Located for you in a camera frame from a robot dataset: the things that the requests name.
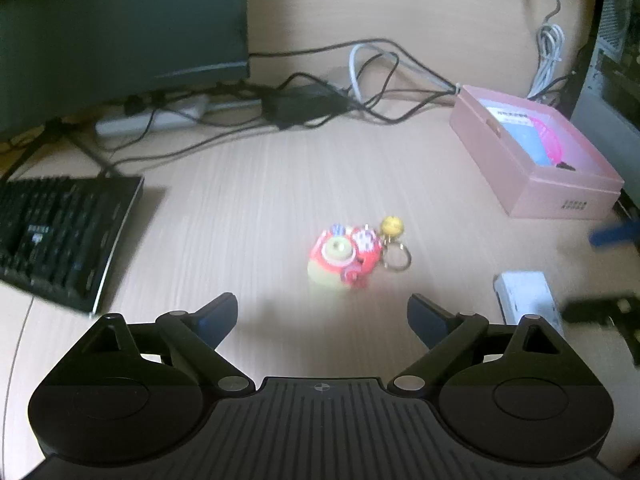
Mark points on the black power adapter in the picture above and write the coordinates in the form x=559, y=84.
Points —
x=295, y=106

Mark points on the white adapter box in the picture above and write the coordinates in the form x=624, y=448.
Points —
x=523, y=293

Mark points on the computer tower case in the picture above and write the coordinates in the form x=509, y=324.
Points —
x=602, y=97

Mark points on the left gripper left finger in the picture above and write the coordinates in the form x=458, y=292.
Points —
x=193, y=338

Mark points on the black monitor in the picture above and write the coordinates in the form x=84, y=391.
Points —
x=59, y=57

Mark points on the red camera toy keychain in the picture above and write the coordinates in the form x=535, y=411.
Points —
x=343, y=257

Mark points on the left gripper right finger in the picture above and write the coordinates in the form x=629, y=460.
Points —
x=454, y=342

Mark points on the pink toy net scoop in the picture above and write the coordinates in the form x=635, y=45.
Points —
x=551, y=144

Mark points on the blue tissue packet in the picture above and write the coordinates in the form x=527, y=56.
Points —
x=518, y=125

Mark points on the black keyboard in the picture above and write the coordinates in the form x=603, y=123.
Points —
x=59, y=235

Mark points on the pink cardboard box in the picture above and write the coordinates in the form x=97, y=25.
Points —
x=525, y=189

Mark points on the white power strip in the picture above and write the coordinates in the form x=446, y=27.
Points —
x=176, y=114

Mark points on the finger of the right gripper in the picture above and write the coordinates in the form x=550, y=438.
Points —
x=618, y=309
x=627, y=232

